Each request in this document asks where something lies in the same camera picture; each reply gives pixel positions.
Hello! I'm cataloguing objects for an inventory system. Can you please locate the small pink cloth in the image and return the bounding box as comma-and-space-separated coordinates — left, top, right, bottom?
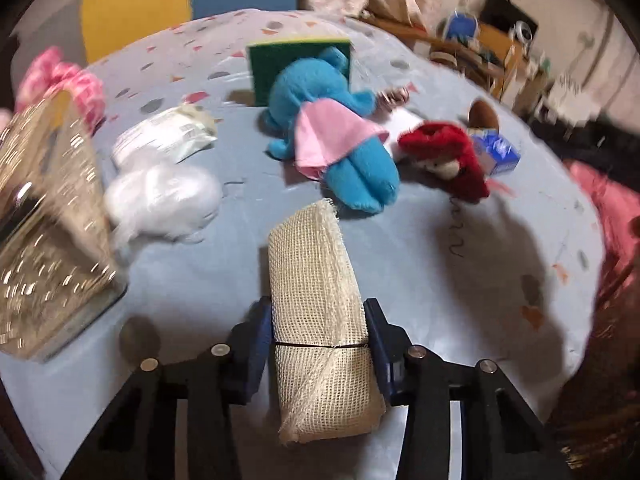
292, 99, 391, 181

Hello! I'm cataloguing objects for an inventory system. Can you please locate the blue folding chair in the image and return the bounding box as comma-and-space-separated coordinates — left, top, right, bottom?
445, 10, 481, 41

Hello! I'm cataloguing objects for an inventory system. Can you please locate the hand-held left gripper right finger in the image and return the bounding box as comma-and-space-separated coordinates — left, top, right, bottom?
364, 298, 573, 480

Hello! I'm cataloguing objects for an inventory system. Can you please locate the pink ribbed garment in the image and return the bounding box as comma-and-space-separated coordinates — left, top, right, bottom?
567, 160, 640, 301

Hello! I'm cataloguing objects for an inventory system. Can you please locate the blue plush toy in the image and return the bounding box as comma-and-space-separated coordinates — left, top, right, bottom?
262, 46, 401, 212

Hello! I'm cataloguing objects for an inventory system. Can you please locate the small blue white box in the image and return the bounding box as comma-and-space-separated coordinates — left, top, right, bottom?
472, 135, 521, 176

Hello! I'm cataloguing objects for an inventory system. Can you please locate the red plush doll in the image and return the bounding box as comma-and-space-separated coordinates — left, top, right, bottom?
397, 121, 491, 204

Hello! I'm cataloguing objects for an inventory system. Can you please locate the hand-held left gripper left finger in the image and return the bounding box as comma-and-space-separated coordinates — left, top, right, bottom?
60, 297, 273, 480

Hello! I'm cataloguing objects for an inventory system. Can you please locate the silver embossed tissue box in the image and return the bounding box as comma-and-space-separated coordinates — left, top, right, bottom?
0, 92, 128, 361

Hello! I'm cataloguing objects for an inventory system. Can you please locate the yellow green sponge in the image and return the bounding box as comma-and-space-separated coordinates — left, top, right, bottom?
247, 39, 353, 107

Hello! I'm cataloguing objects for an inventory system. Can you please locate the pink spotted plush toy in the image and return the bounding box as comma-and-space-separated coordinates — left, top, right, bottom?
15, 46, 106, 128

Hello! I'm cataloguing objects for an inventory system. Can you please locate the white cotton in plastic bag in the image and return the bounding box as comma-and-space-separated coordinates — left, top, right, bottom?
105, 105, 223, 251

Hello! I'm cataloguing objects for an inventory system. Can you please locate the beige gauze roll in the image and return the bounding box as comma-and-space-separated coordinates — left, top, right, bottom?
267, 199, 387, 447

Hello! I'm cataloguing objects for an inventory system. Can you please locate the brown egg-shaped object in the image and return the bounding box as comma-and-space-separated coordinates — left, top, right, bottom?
467, 99, 501, 128

